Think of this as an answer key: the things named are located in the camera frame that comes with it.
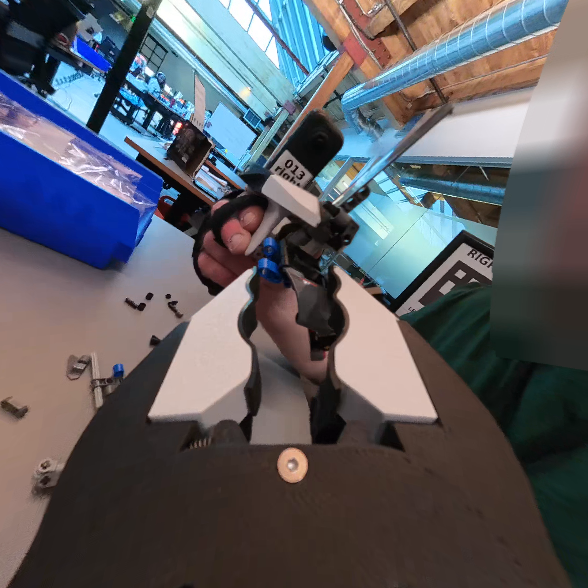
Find dark open cardboard box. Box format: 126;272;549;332
166;122;215;178

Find person's right forearm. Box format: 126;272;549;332
254;276;329;386

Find scattered black lego pins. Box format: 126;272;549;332
124;292;185;346

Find small grey lego connector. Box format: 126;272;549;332
32;458;65;495

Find framed black white marker poster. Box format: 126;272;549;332
390;230;496;318

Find person's right hand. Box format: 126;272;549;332
198;204;265;295

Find black grey lego frame assembly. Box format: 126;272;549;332
255;102;454;361

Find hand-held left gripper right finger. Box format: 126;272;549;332
310;266;438;444

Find brown desk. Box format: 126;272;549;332
125;135;245;207

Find silver spiral air duct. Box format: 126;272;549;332
399;177;507;206
341;0;570;121

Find blue plastic bin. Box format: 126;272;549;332
0;69;164;269

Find grey lego axle blue bush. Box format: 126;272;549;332
89;351;126;409

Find wooden pillar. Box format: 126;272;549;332
248;48;356;168

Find narrow white easel board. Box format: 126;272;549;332
192;73;206;126

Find clear plastic bags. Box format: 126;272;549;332
0;92;158;217

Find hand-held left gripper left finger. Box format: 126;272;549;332
148;269;262;444

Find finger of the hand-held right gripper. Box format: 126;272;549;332
261;175;323;228

